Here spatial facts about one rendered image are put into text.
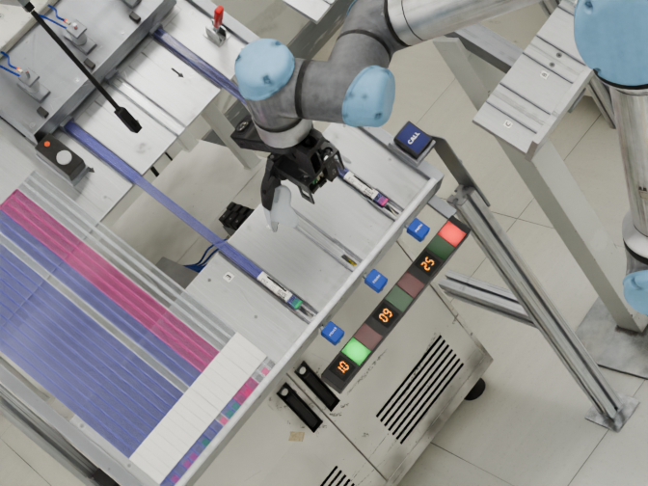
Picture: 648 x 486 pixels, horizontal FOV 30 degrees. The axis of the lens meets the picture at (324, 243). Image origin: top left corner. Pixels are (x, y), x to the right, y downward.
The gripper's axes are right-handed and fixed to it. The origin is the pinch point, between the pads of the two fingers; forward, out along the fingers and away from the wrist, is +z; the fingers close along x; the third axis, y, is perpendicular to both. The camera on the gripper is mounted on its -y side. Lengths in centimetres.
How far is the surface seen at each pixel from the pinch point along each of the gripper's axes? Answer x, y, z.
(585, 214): 44, 21, 54
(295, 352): -17.4, 9.1, 15.2
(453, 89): 96, -58, 138
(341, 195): 7.9, -1.9, 14.4
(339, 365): -14.2, 14.4, 19.7
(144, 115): -1.7, -34.8, 5.6
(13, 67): -11, -49, -9
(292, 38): 99, -131, 168
